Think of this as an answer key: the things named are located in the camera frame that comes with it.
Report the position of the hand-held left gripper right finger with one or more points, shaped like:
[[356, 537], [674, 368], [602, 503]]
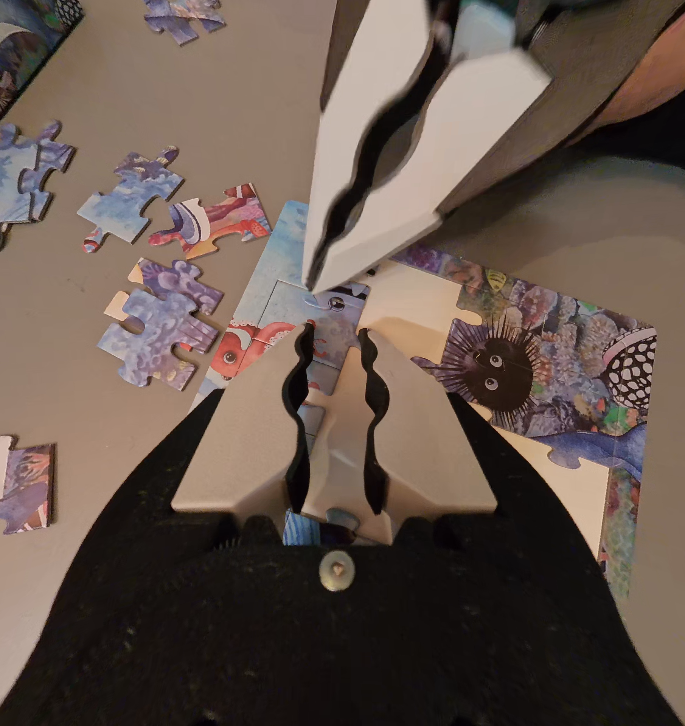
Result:
[[427, 448]]

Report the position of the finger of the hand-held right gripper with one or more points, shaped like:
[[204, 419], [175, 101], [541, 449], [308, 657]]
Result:
[[478, 125], [365, 68]]

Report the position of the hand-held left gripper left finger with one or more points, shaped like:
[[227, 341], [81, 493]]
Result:
[[240, 448]]

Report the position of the ocean jigsaw puzzle board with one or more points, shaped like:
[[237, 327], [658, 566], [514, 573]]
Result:
[[410, 306]]

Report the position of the striped fish puzzle piece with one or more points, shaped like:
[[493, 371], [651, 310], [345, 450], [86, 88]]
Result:
[[353, 289]]

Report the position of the pink orange clownfish puzzle piece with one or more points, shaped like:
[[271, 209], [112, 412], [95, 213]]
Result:
[[229, 218]]

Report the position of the person's right forearm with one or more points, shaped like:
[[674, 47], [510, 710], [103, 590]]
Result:
[[660, 136]]

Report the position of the person's right hand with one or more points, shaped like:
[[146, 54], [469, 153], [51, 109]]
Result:
[[671, 62]]

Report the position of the pile of loose puzzle pieces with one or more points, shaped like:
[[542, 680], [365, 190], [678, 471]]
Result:
[[149, 340]]

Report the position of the pink lined coral puzzle piece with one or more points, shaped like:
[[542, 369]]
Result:
[[206, 11]]

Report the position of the purple blue puzzle piece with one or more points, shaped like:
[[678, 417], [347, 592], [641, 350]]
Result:
[[166, 17]]

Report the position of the white patch blue puzzle piece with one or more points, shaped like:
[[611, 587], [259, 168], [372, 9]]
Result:
[[24, 488]]

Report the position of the illustrated puzzle box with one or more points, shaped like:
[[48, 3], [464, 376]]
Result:
[[13, 56]]

